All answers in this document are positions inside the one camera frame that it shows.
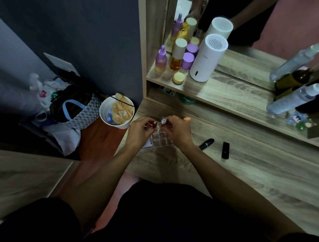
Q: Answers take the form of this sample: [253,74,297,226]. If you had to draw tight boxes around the person's black shorts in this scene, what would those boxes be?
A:
[0,180,319,242]

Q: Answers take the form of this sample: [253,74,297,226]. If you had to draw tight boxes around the wall mirror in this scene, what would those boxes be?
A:
[163,0,319,106]

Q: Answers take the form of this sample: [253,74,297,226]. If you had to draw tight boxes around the amber bottle with white cap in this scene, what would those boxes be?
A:
[169,38,188,72]

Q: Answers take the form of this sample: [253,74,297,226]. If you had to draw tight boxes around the green cartoon figurine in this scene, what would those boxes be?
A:
[296,119,315,132]

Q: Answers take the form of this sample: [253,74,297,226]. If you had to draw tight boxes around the white plastic bag with print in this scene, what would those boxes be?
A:
[29,72,71,106]

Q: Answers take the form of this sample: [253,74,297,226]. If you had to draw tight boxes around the light wooden bench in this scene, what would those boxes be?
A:
[0,149,81,220]

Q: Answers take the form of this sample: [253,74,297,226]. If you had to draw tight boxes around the black bag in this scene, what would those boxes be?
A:
[49,84,93,123]

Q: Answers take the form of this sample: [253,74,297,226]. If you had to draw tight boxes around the crumpled yellow wrapper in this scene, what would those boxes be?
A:
[111,93,134,125]

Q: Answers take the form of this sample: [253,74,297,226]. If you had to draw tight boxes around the round black lipstick tube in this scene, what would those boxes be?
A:
[199,138,215,151]

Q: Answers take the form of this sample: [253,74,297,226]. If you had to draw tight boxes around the person's left hand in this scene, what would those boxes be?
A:
[125,116,157,152]

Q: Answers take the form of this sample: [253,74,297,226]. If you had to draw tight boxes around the wooden vanity shelf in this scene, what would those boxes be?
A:
[138,0,319,148]

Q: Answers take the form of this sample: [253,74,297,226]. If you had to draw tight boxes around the patterned tote bag blue handle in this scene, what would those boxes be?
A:
[62,94,102,130]

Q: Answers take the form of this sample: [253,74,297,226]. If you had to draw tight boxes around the white power adapter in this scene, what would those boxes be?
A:
[159,86,176,97]

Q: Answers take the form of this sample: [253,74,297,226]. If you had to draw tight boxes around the dark small box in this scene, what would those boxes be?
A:
[307,119,319,139]

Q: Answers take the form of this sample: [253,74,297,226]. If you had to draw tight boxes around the white cylindrical humidifier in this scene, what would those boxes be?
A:
[189,34,229,83]

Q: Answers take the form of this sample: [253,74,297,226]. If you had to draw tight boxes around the blue cartoon figurine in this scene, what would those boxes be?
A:
[287,113,302,125]

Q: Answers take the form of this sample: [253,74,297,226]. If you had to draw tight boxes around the plain white plastic bag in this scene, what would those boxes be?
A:
[42,122,82,157]

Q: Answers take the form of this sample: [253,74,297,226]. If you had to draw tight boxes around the white waste bin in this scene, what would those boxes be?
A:
[99,94,135,130]

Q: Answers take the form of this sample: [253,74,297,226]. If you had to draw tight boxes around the square black lipstick tube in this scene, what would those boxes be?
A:
[221,142,230,160]

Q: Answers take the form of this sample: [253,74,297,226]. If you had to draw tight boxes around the green lidded jar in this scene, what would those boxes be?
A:
[178,94,198,105]

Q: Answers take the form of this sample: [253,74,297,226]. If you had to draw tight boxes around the white flat wall panel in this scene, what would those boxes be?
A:
[43,52,81,77]

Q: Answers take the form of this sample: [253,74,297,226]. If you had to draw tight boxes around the gold lidded jar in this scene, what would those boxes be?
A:
[172,72,186,85]

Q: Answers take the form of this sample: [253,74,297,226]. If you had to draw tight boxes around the person's left forearm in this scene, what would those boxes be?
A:
[62,143,141,233]

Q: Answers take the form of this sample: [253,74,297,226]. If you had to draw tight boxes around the black cable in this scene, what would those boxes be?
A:
[94,93,135,108]

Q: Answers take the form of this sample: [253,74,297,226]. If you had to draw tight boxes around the silver capped lip gloss tube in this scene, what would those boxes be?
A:
[157,117,168,132]

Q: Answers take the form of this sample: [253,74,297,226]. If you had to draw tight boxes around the person's right hand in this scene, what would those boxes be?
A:
[164,115,197,151]

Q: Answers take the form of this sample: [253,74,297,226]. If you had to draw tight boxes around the person's right forearm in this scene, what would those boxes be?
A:
[181,143,306,241]

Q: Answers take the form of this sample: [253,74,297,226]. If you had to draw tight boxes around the purple dropper bottle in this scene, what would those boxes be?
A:
[155,45,168,73]

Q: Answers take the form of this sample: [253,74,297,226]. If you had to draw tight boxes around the clear spray bottle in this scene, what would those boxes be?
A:
[266,83,319,116]

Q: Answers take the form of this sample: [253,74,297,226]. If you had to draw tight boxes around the purple lidded jar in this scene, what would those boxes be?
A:
[180,52,195,70]

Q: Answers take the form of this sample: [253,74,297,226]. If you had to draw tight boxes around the clear acrylic lipstick organizer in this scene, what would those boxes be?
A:
[150,125,174,148]

